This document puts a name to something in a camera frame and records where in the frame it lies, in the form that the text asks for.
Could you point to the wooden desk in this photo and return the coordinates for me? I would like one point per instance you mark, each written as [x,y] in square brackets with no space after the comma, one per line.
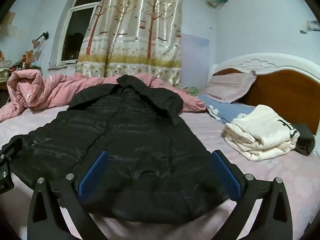
[3,87]

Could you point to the tree print curtain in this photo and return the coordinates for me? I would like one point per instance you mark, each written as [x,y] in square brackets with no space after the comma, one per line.
[130,30]

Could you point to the pink wall lamp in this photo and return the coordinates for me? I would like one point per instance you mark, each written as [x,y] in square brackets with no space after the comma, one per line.
[37,41]

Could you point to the white framed window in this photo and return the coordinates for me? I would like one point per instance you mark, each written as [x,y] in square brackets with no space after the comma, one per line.
[75,30]

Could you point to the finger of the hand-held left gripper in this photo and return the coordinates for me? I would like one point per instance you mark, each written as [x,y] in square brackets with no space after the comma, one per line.
[11,150]

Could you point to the folded white garment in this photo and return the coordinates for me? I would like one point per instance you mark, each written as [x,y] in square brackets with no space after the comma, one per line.
[260,132]

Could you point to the white and wood headboard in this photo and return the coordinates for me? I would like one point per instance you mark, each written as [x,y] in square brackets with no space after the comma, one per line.
[282,90]

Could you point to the cardboard sheet on wall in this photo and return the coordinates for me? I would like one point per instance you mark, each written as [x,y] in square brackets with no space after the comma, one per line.
[8,20]

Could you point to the pink quilt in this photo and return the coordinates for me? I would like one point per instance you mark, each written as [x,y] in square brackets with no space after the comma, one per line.
[50,90]

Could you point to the black puffer jacket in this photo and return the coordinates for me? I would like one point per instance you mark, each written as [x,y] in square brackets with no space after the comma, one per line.
[137,142]

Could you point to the desk clutter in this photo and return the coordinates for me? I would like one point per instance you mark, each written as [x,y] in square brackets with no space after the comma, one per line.
[17,62]

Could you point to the folded black garment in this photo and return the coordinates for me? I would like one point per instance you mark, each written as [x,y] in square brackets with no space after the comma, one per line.
[305,140]

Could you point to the paper on wall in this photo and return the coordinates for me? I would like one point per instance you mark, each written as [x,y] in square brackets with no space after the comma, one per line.
[311,26]

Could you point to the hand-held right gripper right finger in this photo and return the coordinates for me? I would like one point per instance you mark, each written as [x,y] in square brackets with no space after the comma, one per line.
[225,177]

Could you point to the pink pillow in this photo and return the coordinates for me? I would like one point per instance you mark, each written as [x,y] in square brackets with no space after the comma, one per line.
[230,87]

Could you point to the blue floral pillow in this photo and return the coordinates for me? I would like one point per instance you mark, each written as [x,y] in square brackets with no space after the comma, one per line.
[230,110]

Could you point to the green cloth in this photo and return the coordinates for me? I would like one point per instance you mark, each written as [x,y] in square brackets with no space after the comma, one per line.
[192,91]

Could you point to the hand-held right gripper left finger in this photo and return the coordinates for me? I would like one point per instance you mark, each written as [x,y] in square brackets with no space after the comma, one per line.
[93,177]

